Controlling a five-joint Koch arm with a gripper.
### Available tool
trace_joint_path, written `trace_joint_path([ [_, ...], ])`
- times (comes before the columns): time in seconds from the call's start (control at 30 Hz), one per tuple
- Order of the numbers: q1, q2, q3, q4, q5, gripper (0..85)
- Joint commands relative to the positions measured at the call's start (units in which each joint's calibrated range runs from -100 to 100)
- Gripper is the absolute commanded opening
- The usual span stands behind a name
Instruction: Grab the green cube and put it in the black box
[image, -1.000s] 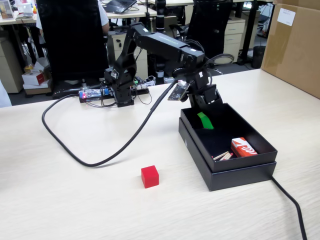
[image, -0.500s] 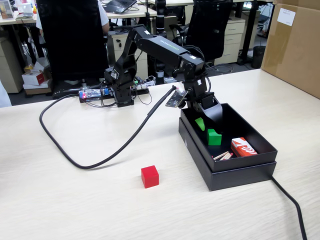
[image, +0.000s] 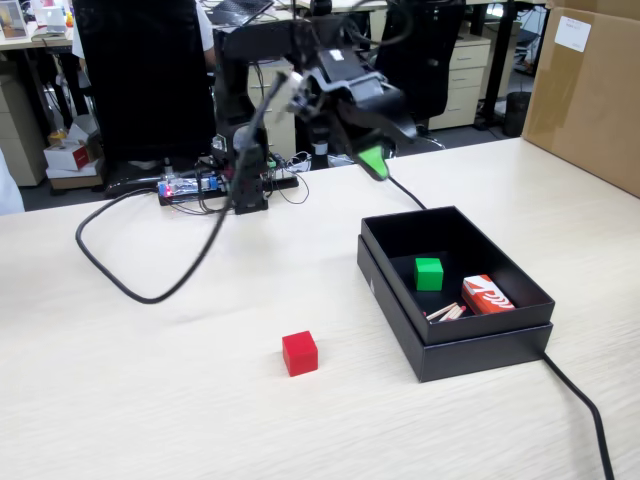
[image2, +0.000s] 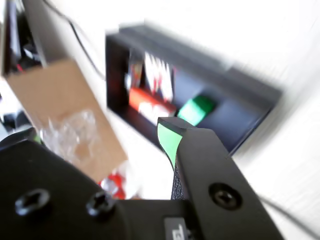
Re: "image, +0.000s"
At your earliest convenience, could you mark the controller circuit board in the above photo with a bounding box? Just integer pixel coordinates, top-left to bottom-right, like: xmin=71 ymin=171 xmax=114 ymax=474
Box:
xmin=156 ymin=169 xmax=225 ymax=201

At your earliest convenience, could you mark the large black mesh office chair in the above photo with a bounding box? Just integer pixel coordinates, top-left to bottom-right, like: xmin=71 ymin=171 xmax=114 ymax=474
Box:
xmin=72 ymin=0 xmax=217 ymax=195

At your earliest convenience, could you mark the picture frame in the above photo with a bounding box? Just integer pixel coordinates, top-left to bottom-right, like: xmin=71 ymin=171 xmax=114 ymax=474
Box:
xmin=0 ymin=0 xmax=29 ymax=41

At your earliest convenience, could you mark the gripper-mounted camera module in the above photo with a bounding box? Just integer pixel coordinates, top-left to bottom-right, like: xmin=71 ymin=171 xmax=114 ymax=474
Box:
xmin=276 ymin=69 xmax=322 ymax=122

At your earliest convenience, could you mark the black waste bin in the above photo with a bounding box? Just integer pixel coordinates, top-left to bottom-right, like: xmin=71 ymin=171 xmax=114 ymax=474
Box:
xmin=502 ymin=91 xmax=533 ymax=138

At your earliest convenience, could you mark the person in white coat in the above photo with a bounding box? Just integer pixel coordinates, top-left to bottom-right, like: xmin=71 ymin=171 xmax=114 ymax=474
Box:
xmin=0 ymin=148 xmax=26 ymax=217

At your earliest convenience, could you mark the white and red small box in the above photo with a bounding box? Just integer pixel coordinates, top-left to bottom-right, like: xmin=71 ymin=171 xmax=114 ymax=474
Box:
xmin=43 ymin=141 xmax=97 ymax=173

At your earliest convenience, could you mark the black cardboard box tray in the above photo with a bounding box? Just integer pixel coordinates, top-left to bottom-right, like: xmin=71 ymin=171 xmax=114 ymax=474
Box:
xmin=360 ymin=204 xmax=557 ymax=347

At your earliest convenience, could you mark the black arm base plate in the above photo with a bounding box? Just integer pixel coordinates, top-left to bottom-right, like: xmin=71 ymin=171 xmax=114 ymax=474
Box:
xmin=158 ymin=172 xmax=301 ymax=208

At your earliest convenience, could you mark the orange and white matchbox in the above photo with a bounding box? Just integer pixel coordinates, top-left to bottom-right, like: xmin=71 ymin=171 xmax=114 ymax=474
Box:
xmin=460 ymin=274 xmax=516 ymax=316

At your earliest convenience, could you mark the black office chair with armrests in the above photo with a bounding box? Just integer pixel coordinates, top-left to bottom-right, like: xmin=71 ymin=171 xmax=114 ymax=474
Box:
xmin=344 ymin=0 xmax=467 ymax=159

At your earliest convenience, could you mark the beige low cabinet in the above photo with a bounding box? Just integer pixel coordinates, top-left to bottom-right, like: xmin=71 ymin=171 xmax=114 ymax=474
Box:
xmin=0 ymin=73 xmax=49 ymax=188

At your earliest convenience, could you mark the red cube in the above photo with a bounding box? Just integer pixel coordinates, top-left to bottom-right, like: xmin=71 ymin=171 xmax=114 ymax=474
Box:
xmin=281 ymin=330 xmax=320 ymax=377

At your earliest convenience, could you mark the thick black power cable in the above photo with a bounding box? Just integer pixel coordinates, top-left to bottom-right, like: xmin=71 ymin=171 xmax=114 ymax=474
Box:
xmin=387 ymin=174 xmax=616 ymax=480

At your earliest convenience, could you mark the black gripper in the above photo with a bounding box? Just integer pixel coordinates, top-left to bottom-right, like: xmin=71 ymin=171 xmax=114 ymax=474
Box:
xmin=298 ymin=46 xmax=419 ymax=183

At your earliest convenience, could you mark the white shipping label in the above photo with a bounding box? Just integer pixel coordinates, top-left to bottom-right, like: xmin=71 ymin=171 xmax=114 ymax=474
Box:
xmin=554 ymin=15 xmax=593 ymax=53

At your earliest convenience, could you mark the black cardboard box lid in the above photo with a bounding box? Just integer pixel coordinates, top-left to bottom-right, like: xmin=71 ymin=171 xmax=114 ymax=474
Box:
xmin=356 ymin=234 xmax=555 ymax=384

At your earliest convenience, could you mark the beige drawer cabinet with wires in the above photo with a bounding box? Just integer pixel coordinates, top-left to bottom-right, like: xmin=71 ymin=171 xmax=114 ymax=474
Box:
xmin=246 ymin=58 xmax=297 ymax=156

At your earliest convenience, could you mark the beige three-drawer cabinet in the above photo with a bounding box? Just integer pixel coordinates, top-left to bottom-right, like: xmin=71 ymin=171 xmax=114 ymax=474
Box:
xmin=428 ymin=38 xmax=493 ymax=133

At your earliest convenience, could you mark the dark laptop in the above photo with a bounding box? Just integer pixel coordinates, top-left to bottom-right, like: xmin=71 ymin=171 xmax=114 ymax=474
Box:
xmin=208 ymin=0 xmax=276 ymax=28

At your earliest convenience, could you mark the thick black camera cable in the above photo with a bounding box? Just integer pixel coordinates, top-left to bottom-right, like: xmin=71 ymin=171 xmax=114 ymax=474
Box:
xmin=74 ymin=72 xmax=294 ymax=306

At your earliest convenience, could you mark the large brown cardboard box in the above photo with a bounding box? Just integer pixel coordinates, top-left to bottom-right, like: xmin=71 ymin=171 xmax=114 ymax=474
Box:
xmin=520 ymin=0 xmax=640 ymax=199

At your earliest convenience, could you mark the thin black wire loop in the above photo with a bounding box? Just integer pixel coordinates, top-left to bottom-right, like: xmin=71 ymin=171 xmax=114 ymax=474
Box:
xmin=272 ymin=167 xmax=312 ymax=207

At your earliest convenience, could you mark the green cube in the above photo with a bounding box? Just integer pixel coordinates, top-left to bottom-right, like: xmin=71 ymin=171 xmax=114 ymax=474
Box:
xmin=414 ymin=257 xmax=445 ymax=293

